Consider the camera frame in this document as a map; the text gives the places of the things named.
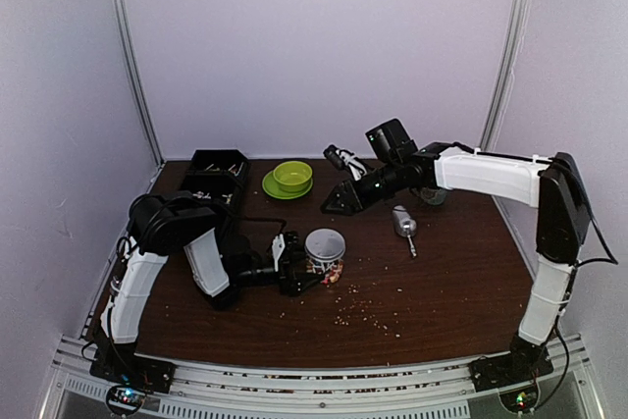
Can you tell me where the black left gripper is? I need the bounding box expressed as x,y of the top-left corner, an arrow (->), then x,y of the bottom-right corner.
234,245 -> 324,297

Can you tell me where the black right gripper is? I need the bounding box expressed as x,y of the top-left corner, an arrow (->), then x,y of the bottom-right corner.
320,160 -> 403,217

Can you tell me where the clear plastic jar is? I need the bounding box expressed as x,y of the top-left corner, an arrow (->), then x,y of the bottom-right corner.
306,258 -> 344,286

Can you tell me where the silver jar lid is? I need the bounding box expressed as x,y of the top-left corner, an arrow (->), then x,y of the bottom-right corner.
304,228 -> 346,262

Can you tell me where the green bowl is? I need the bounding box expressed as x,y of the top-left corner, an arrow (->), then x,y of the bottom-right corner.
272,161 -> 313,190

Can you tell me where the silver metal scoop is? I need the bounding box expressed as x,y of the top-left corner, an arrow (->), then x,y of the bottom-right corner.
392,205 -> 418,258

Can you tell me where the green saucer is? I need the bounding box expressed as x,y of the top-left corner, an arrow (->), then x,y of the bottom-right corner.
262,172 -> 314,200

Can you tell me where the black three-compartment candy tray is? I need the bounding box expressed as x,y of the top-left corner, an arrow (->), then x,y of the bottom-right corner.
179,149 -> 250,227

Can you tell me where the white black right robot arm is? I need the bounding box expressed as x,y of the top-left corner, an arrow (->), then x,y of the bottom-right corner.
321,118 -> 593,382

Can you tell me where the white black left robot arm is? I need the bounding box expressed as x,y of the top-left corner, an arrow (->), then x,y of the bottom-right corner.
101,191 -> 326,384

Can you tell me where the coral pattern ceramic mug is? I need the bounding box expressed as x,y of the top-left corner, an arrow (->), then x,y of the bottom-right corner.
419,187 -> 447,206

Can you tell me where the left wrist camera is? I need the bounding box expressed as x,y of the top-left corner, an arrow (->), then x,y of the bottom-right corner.
271,233 -> 286,273

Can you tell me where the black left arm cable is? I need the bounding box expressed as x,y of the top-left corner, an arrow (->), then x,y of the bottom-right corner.
115,192 -> 290,263

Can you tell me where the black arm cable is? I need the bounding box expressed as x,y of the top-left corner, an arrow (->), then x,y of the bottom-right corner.
450,141 -> 619,410
115,192 -> 290,263

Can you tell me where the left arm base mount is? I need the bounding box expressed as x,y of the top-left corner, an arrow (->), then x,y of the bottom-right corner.
89,336 -> 176,418

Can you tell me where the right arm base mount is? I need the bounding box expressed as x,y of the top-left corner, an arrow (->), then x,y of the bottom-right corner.
469,336 -> 553,415

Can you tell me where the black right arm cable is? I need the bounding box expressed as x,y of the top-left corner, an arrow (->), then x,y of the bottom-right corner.
450,141 -> 619,410

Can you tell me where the front aluminium rail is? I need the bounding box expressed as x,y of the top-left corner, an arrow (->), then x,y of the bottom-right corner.
35,348 -> 608,418

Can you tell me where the right aluminium frame post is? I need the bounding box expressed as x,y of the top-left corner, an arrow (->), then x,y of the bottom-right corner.
480,0 -> 530,150

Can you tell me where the aluminium frame post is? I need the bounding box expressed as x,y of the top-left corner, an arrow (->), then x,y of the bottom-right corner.
480,0 -> 530,150
111,0 -> 165,167

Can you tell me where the left aluminium frame post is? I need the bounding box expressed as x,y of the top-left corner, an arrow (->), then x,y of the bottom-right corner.
111,0 -> 165,167

